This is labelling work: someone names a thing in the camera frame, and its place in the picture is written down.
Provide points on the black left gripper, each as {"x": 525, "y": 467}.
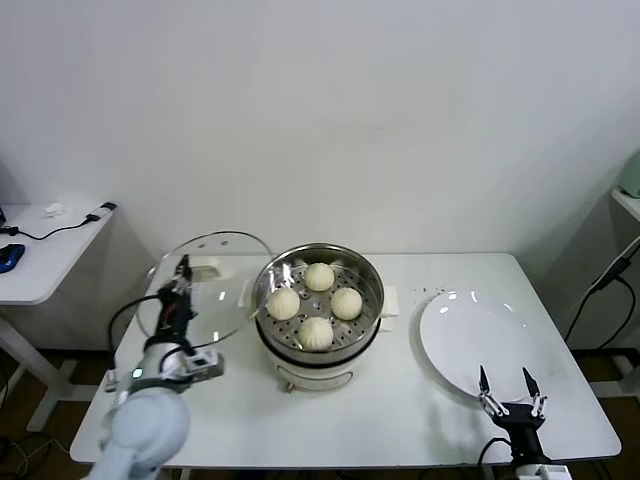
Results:
{"x": 172, "y": 317}

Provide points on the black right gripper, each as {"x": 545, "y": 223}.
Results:
{"x": 520, "y": 425}

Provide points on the round glass pot lid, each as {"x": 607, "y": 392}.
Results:
{"x": 225, "y": 310}

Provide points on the white steamed baozi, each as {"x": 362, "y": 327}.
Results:
{"x": 319, "y": 276}
{"x": 347, "y": 302}
{"x": 283, "y": 304}
{"x": 315, "y": 333}

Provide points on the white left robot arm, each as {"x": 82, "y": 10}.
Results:
{"x": 145, "y": 430}

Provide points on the stainless steel steamer basket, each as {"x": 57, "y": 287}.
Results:
{"x": 372, "y": 295}

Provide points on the large white plate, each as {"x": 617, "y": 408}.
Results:
{"x": 480, "y": 340}

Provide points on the white side table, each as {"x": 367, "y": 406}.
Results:
{"x": 45, "y": 260}

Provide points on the small white plastic object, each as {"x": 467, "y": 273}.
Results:
{"x": 56, "y": 209}

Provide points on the cream electric cooker base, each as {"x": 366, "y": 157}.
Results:
{"x": 310, "y": 375}

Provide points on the small blue device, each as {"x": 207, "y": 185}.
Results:
{"x": 10, "y": 256}

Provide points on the white shelf table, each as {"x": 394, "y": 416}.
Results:
{"x": 627, "y": 200}

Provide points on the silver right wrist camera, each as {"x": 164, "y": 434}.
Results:
{"x": 545, "y": 471}

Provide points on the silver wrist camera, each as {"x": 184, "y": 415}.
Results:
{"x": 205, "y": 362}
{"x": 545, "y": 471}

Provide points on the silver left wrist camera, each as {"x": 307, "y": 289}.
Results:
{"x": 205, "y": 362}

